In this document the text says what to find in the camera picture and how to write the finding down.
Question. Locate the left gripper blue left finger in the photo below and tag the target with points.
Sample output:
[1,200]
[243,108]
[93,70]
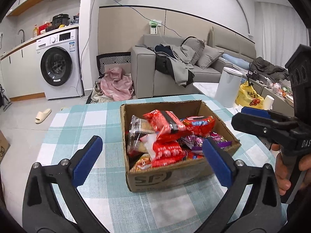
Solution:
[84,159]

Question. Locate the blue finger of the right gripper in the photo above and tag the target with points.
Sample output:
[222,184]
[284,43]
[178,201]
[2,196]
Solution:
[256,112]

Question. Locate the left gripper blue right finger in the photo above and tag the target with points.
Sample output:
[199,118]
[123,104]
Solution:
[220,161]

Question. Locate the red round cookie snack pack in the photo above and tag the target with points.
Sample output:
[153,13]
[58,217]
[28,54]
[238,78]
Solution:
[199,125]

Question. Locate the red white glue snack bag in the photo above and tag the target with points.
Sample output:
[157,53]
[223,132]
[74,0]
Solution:
[163,153]

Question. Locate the white noodle snack bag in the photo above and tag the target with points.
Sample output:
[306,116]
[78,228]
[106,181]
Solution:
[144,163]

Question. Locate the red seaweed roll pack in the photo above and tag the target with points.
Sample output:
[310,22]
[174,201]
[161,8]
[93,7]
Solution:
[166,124]

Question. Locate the clear cracker pack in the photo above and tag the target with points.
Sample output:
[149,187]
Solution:
[138,128]

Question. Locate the person's right hand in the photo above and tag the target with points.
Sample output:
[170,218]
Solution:
[281,173]

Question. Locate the white paper cup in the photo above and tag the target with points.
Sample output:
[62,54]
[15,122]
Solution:
[268,102]

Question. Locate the yellow plastic bag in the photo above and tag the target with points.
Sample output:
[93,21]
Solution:
[248,97]

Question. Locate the white cylindrical bin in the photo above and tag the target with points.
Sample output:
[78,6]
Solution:
[228,87]

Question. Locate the checkered teal tablecloth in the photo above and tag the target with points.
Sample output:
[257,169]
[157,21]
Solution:
[179,209]

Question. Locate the white side table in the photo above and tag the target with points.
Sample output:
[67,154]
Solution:
[208,89]

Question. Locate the SF cardboard box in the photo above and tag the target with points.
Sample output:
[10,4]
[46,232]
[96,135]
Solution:
[194,165]

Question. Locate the grey sofa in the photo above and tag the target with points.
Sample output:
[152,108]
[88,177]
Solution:
[148,82]

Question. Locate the beige slipper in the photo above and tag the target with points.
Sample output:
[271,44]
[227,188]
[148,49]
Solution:
[42,115]

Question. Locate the grey cushion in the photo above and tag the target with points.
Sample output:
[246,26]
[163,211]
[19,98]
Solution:
[208,56]

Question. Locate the small cardboard box on floor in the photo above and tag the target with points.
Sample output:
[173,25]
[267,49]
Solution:
[4,146]

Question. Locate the pink cloth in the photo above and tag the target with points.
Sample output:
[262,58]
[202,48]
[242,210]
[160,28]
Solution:
[117,85]

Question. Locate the pile of clothes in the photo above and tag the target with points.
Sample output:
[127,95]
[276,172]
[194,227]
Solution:
[175,61]

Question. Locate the white washing machine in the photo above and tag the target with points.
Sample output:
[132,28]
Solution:
[58,56]

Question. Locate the white kitchen cabinet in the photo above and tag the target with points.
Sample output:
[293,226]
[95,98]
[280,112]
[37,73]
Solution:
[21,73]

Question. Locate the black patterned chair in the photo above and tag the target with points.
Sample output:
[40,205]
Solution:
[108,61]

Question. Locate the kitchen faucet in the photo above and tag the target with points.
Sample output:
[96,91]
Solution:
[21,31]

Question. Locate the black rice cooker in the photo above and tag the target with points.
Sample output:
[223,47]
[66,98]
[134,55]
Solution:
[61,19]

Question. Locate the wall power strip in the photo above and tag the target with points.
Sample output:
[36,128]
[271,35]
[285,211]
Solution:
[154,26]

